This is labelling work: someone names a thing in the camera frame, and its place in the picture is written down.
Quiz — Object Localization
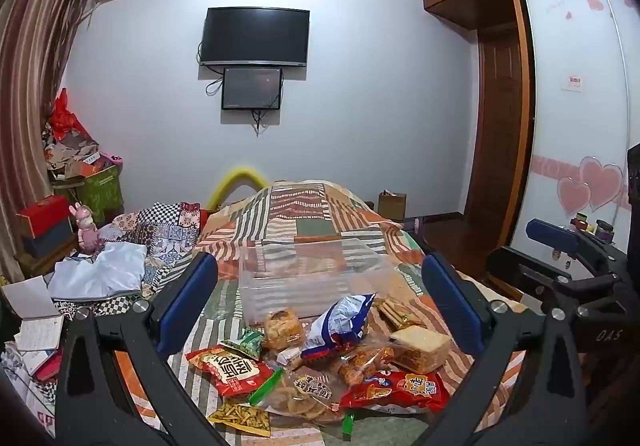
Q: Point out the red snack bag white label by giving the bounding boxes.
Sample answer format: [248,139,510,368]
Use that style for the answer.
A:
[186,345,275,399]

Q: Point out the green pea snack packet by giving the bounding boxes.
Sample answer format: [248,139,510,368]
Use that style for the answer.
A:
[222,327,266,361]

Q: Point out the red snack bag cartoon print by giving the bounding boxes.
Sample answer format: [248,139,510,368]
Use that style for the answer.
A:
[340,370,451,412]

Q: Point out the clear plastic storage container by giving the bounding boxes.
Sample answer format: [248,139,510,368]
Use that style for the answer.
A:
[237,238,398,327]

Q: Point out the brown wooden door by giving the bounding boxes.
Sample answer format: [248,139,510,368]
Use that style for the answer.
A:
[462,23,532,227]

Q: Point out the brown paper bag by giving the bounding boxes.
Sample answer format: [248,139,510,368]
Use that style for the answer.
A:
[377,191,407,221]

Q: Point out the grey box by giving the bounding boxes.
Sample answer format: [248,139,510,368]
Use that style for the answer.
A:
[22,221,76,259]

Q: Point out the patchwork bed blanket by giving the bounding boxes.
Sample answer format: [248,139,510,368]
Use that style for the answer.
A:
[132,180,531,446]

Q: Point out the yellow foam arch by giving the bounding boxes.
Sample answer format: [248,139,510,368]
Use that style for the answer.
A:
[207,167,266,213]

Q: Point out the pile of papers and boxes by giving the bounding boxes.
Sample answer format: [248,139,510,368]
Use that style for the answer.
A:
[44,123,123,184]

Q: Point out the small black wall monitor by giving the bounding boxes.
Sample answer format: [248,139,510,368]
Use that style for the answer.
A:
[221,67,284,111]

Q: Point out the clear bag of fried snacks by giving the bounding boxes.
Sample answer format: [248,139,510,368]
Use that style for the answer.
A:
[263,308,306,352]

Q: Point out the green cardboard box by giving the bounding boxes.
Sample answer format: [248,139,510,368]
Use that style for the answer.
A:
[75,161,125,227]

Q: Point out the blue and white snack bag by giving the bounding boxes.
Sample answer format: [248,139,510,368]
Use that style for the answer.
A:
[300,293,377,367]

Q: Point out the open notebook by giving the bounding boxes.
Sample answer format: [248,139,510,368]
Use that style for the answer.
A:
[2,276,66,352]

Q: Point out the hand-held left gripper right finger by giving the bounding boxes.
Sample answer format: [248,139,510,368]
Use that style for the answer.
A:
[421,253,587,446]

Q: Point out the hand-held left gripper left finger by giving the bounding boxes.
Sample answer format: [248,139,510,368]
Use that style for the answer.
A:
[55,252,221,446]

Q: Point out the yellow stick snack packet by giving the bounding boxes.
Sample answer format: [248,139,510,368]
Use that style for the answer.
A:
[207,401,273,438]

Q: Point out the zip bag of round cookies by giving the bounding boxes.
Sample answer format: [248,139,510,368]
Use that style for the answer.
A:
[248,366,351,424]

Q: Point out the wafer biscuit pack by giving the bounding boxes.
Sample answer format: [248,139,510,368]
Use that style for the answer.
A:
[389,325,451,374]

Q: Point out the pink plush doll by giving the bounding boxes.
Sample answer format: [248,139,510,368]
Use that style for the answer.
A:
[69,202,107,254]

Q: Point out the black wall television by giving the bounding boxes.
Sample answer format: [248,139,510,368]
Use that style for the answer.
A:
[198,7,311,67]

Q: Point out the small pale snack packet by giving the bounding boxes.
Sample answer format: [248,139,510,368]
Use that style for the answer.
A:
[274,347,303,369]

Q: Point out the checkered quilt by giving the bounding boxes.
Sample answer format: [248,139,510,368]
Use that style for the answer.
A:
[47,201,203,317]

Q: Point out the white sliding door pink hearts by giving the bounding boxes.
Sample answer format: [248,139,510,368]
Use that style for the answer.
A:
[515,0,640,277]

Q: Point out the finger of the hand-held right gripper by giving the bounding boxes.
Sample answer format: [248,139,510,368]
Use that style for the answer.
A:
[486,246,623,311]
[526,219,630,277]

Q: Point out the striped curtain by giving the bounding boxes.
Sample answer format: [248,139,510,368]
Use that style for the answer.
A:
[0,0,101,284]

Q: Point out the red plastic bag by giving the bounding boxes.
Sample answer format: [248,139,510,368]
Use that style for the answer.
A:
[49,88,90,141]

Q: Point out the brown cracker pack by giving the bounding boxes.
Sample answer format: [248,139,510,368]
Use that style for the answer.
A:
[376,297,423,331]

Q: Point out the red gift box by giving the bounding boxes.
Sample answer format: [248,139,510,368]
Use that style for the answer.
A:
[16,195,71,239]

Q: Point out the white cloth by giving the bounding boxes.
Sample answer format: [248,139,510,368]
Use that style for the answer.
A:
[47,242,148,301]

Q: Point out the clear packet of orange snacks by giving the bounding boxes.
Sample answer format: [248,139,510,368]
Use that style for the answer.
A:
[336,346,396,387]

